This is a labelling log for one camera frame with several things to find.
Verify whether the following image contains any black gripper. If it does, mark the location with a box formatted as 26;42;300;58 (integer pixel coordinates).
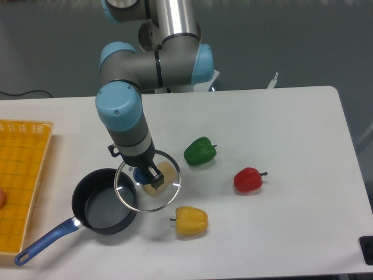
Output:
122;148;164;188

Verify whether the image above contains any glass lid blue knob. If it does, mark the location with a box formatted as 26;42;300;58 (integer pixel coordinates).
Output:
114;150;182;213

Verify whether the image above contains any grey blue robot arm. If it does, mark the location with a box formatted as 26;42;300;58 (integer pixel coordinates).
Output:
96;1;214;188

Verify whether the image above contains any beige bread roll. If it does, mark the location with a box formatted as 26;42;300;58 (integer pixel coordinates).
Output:
142;161;177;197

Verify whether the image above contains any green bell pepper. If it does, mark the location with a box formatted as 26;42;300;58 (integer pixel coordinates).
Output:
183;136;217;166

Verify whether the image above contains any yellow bell pepper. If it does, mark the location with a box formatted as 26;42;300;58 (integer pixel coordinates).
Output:
171;206;208;236

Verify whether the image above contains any red bell pepper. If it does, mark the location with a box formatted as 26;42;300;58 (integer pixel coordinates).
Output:
233;167;268;193

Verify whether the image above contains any yellow plastic basket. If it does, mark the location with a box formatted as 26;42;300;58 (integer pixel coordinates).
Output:
1;119;54;268

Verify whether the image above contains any black device at edge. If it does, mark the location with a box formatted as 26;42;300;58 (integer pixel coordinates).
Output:
359;236;373;265

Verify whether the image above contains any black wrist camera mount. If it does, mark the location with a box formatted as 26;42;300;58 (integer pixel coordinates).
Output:
107;143;120;158

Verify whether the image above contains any black saucepan blue handle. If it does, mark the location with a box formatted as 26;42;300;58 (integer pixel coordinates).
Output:
14;168;136;266

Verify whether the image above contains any black floor cable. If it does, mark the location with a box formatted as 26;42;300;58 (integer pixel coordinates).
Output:
0;89;54;98

